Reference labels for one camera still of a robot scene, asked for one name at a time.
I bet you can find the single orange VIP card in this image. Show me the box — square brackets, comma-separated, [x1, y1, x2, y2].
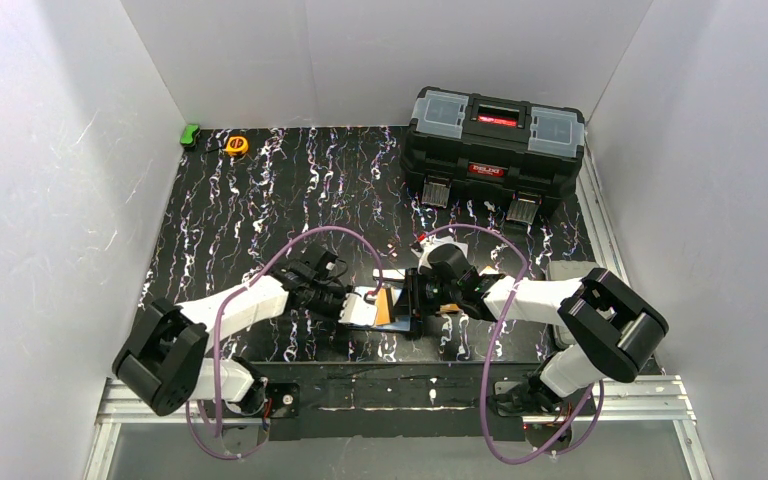
[374, 288, 394, 327]

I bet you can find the green small object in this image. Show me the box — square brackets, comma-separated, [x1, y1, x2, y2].
[179, 124, 201, 150]

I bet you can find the yellow tape measure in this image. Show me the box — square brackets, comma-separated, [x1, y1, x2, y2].
[224, 135, 249, 157]

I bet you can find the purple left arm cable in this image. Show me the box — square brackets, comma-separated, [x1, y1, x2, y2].
[185, 225, 385, 462]

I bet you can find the aluminium frame rail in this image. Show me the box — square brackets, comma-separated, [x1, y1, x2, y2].
[574, 148, 650, 344]

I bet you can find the orange object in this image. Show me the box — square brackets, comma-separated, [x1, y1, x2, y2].
[440, 266, 506, 318]

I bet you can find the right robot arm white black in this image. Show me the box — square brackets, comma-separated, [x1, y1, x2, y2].
[415, 237, 669, 406]

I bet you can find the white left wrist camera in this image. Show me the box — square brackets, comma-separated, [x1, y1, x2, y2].
[339, 292, 378, 327]

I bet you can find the grey foam pad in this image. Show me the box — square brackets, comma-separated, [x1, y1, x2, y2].
[546, 260, 601, 349]

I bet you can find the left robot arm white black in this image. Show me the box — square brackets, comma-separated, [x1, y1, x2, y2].
[112, 246, 364, 416]

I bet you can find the black toolbox with red handle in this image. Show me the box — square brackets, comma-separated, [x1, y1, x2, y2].
[399, 86, 585, 224]

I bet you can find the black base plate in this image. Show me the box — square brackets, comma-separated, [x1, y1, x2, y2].
[201, 360, 574, 444]

